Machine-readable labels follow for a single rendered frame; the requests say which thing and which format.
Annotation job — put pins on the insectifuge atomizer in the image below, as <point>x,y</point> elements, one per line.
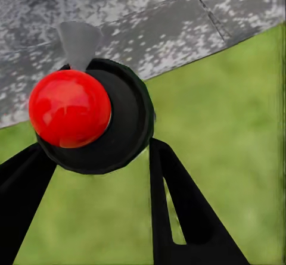
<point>94,115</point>

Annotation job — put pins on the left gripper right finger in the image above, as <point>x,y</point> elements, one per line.
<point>207,240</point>

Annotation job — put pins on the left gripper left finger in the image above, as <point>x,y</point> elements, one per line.
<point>23,182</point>

